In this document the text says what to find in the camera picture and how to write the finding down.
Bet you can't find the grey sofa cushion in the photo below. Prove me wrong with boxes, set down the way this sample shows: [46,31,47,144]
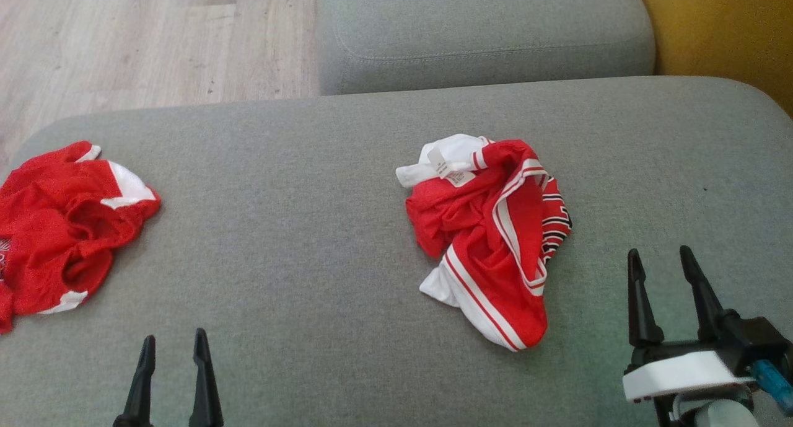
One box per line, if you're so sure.
[316,0,656,96]

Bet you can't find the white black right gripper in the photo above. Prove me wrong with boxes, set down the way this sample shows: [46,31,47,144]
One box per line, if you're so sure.
[623,245,760,427]

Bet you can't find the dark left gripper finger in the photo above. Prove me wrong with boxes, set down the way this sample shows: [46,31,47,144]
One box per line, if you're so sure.
[113,335,156,427]
[189,328,225,427]

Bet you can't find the yellow cushion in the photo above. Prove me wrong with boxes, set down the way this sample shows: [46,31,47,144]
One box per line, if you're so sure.
[635,0,793,118]

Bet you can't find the blue right camera cable plug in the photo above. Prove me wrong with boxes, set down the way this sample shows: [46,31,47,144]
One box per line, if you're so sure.
[748,360,793,416]

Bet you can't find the red Bulls 23 jersey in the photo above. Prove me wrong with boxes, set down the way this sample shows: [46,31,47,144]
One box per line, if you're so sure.
[395,133,573,352]

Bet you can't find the red and white shorts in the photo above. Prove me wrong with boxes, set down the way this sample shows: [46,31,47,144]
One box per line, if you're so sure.
[0,141,162,335]

